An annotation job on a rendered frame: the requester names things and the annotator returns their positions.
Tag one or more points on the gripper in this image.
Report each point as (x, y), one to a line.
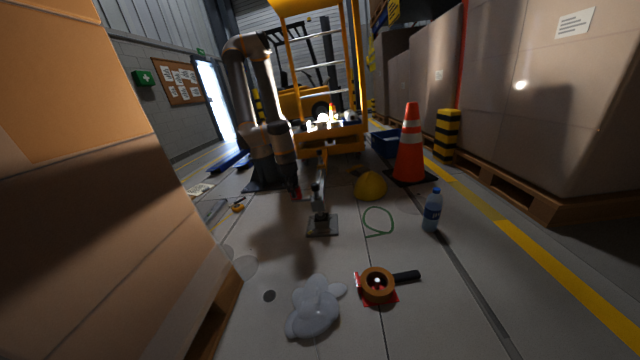
(290, 175)

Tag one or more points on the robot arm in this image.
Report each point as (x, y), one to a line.
(260, 85)

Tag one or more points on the grey jack foot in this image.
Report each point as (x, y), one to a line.
(320, 205)

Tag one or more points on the yellow work platform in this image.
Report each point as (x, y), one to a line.
(330, 137)

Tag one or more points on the dark grey square pad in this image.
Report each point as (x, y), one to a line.
(322, 227)

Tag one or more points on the small red tag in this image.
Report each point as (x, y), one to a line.
(298, 194)

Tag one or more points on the yellow tape measure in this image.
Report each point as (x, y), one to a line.
(238, 205)

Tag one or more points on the yellow hard hat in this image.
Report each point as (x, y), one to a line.
(370, 187)

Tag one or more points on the yellow forklift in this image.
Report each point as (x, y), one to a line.
(310, 95)

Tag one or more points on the grey clipboard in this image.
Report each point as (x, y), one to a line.
(212, 211)

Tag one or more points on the white paper sheet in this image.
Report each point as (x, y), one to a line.
(200, 189)

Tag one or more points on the blue plastic crate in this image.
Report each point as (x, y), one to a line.
(385, 144)

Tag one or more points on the bright glazed door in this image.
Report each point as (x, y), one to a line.
(215, 100)

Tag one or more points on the small dark round disc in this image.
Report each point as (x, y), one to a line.
(269, 296)

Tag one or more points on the orange white traffic cone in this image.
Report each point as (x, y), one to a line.
(411, 150)

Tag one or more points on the grey crumpled rag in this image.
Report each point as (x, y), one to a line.
(312, 310)

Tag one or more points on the red tape dispenser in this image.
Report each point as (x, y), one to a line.
(377, 285)

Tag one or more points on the brown cork notice board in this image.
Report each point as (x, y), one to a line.
(178, 82)

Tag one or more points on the clear plastic water bottle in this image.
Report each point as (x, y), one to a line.
(432, 212)

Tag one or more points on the wooden pallet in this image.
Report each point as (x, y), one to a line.
(520, 192)
(210, 310)

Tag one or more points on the grey roller door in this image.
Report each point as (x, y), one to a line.
(260, 17)

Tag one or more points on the yellow black striped bollard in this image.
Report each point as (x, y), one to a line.
(446, 135)

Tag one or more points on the tall brown cardboard box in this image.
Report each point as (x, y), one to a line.
(435, 75)

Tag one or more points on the green first aid box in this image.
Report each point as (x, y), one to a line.
(143, 78)

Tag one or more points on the yellow hanging sign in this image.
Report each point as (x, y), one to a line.
(393, 11)

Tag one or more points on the large brown cardboard box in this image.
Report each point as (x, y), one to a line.
(90, 260)
(60, 80)

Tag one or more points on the large labelled cardboard box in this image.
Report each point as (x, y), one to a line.
(550, 100)

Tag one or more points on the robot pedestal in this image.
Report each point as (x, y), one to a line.
(265, 175)

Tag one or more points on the red racking post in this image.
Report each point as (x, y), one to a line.
(460, 55)

